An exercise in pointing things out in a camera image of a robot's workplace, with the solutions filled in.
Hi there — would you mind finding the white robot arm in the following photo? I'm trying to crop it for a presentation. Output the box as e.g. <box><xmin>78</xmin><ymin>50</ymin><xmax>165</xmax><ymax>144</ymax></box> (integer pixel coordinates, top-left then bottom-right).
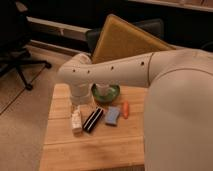
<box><xmin>58</xmin><ymin>49</ymin><xmax>213</xmax><ymax>171</ymax></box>

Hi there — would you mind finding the white ceramic cup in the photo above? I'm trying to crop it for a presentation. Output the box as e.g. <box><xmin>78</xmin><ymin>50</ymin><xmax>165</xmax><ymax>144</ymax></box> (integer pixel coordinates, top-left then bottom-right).
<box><xmin>96</xmin><ymin>84</ymin><xmax>113</xmax><ymax>97</ymax></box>

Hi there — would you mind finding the green bowl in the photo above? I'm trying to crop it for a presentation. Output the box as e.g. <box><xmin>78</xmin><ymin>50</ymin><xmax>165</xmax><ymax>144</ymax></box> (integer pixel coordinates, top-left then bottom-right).
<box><xmin>91</xmin><ymin>84</ymin><xmax>120</xmax><ymax>104</ymax></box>

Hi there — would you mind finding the blue sponge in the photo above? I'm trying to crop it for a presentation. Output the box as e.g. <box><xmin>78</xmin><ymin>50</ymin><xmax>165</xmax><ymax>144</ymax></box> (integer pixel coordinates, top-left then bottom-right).
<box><xmin>105</xmin><ymin>106</ymin><xmax>120</xmax><ymax>126</ymax></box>

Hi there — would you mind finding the white plastic bottle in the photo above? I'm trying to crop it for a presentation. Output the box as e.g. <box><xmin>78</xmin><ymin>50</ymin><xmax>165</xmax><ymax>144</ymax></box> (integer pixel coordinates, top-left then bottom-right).
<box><xmin>71</xmin><ymin>106</ymin><xmax>82</xmax><ymax>134</ymax></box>

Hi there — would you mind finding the yellow cushion board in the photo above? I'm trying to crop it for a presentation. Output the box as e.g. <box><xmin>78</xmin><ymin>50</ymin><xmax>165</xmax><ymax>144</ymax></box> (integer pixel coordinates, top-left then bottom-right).
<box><xmin>92</xmin><ymin>14</ymin><xmax>173</xmax><ymax>63</ymax></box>

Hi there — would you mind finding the wooden table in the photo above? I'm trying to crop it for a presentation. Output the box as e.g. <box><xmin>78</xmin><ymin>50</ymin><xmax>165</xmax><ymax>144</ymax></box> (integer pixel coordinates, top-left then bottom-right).
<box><xmin>39</xmin><ymin>84</ymin><xmax>146</xmax><ymax>171</ymax></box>

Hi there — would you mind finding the dark chair behind cushion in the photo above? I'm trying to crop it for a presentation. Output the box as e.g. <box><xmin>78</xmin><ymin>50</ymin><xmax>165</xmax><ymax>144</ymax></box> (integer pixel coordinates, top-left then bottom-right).
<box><xmin>85</xmin><ymin>19</ymin><xmax>164</xmax><ymax>53</ymax></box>

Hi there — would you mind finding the black office chair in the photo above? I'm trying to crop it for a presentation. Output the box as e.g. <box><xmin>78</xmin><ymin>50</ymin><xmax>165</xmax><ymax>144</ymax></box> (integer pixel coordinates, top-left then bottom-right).
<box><xmin>0</xmin><ymin>0</ymin><xmax>52</xmax><ymax>90</ymax></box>

